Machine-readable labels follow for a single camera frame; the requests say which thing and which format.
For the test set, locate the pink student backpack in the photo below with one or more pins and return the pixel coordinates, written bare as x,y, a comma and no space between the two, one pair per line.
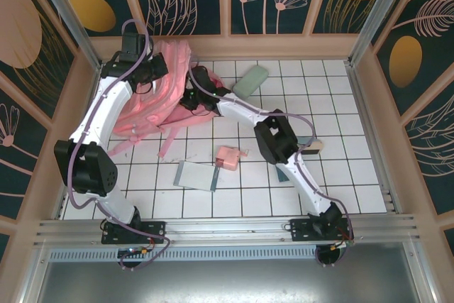
163,104

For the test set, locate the pink plastic box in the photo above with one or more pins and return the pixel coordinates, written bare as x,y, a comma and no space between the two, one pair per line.
227,157

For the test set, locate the grey notebook with teal strip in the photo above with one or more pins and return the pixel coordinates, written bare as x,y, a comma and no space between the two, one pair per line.
195,175

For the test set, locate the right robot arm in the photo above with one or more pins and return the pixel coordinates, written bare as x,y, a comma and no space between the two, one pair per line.
308,189

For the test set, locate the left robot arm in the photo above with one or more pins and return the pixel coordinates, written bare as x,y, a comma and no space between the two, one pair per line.
99,115

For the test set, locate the dark teal booklet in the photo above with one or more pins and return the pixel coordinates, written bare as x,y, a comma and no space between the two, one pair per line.
283,175

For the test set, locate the small circuit board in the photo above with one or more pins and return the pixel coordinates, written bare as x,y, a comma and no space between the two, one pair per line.
342,245
136,251

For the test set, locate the grey metal sheet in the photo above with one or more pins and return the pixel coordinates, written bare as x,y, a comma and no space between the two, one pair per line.
227,281

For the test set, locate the aluminium frame post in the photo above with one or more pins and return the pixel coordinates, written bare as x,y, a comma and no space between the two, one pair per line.
383,8
67,8

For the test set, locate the aluminium cross rail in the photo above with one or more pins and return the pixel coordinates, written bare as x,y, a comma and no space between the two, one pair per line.
227,226

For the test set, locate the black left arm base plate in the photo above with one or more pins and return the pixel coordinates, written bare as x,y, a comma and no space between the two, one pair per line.
152,232

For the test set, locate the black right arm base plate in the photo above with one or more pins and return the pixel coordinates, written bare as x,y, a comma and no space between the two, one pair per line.
301,230

